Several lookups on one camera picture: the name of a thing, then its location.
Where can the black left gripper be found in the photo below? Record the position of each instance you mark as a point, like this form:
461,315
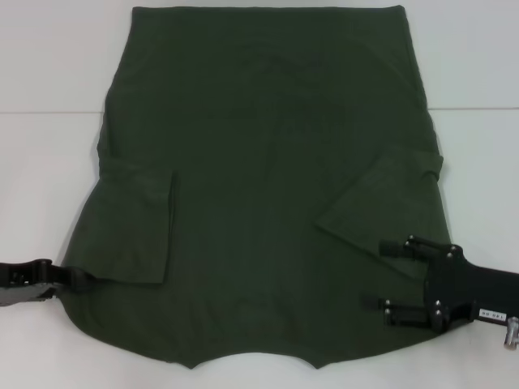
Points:
8,289

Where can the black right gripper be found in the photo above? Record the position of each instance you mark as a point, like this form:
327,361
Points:
486,287

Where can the dark green t-shirt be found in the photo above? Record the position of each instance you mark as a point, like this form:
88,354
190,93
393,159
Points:
251,162

